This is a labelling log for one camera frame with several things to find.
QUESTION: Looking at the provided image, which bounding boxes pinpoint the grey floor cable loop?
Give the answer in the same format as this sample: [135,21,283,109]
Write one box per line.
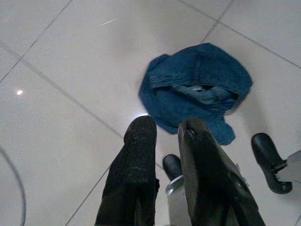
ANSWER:
[0,145,27,226]

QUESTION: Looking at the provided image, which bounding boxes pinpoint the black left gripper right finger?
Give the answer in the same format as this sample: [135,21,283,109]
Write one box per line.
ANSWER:
[177,117,266,226]

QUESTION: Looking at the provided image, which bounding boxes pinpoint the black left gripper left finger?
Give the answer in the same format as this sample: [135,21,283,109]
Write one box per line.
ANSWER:
[95,115,160,226]

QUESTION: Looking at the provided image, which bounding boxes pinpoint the blue denim jeans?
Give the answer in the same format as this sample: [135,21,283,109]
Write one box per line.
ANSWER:
[138,42,253,145]

